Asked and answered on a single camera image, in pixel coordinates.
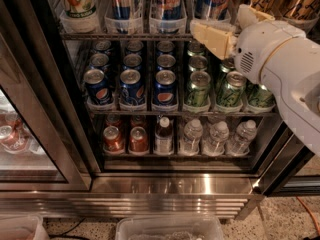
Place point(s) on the clear plastic bin left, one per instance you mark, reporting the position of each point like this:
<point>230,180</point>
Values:
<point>22,227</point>

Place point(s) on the glass fridge door left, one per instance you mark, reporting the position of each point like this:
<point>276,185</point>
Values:
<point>37,151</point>

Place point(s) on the water bottle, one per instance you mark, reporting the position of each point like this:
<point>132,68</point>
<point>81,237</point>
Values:
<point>192,134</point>
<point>214,142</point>
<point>238,144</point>

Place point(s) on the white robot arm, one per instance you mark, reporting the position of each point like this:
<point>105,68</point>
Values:
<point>277,55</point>

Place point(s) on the blue silver redbull can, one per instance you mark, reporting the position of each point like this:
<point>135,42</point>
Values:
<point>211,9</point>

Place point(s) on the top wire shelf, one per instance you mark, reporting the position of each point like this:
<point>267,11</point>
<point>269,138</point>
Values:
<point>120,37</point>

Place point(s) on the front right green can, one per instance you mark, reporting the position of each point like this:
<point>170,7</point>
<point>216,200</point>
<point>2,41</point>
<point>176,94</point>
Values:
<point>260,97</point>

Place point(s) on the left water bottle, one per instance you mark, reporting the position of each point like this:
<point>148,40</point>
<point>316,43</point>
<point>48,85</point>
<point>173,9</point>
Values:
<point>192,134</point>

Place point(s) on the front middle green can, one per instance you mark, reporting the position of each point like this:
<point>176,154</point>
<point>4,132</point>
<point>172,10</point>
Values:
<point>231,89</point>

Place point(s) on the middle wire shelf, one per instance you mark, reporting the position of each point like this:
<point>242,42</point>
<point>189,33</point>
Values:
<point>182,113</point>

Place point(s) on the front right pepsi can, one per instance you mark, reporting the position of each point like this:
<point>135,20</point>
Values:
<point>164,93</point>

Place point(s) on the front left green can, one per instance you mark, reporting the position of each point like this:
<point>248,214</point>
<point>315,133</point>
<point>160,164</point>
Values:
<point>197,89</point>

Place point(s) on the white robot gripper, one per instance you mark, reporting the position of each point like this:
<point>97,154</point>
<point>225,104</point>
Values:
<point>263,45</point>

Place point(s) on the stainless fridge base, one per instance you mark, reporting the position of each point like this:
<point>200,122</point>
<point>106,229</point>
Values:
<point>121,197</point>

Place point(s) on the gold can right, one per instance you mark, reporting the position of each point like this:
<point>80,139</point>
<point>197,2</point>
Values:
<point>300,9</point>

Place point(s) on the blue redbull can middle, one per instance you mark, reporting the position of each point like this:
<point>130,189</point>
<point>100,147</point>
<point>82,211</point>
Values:
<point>168,9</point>

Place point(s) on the red can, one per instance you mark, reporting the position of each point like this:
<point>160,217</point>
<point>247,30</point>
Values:
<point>138,139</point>
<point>113,139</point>

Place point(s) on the pepsi can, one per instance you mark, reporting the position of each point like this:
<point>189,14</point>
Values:
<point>164,93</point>
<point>97,87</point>
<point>132,87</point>

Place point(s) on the clear plastic bin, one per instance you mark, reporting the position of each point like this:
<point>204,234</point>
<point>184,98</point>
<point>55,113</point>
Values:
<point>166,227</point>
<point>22,227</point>

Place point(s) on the middle water bottle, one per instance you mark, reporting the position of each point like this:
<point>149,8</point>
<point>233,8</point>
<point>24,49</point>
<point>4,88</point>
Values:
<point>214,142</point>

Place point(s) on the front left red can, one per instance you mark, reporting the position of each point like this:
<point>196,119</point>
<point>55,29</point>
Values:
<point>113,139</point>

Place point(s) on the front left pepsi can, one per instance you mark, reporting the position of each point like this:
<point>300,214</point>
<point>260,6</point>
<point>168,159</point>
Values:
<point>97,87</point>

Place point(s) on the green can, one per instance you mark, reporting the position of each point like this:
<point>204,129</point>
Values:
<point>260,97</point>
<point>231,89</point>
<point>197,89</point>

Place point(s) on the front middle pepsi can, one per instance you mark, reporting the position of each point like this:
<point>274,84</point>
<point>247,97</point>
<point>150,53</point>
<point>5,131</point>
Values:
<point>132,87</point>

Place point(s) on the blue redbull can left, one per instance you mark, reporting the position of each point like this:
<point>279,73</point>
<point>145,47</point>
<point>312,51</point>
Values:
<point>125,9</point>

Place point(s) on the clear plastic bin centre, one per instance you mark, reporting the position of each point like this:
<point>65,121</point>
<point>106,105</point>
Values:
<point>166,227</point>

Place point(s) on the front right red can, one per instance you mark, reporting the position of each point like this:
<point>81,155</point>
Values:
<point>138,139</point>

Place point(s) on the right water bottle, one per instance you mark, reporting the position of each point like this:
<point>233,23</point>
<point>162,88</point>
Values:
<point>238,144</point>

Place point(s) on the wire shelf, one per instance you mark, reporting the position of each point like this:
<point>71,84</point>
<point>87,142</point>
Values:
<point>120,37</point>
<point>182,113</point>

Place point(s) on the brown drink bottle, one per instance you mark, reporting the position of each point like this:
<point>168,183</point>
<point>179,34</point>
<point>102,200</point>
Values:
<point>163,137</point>

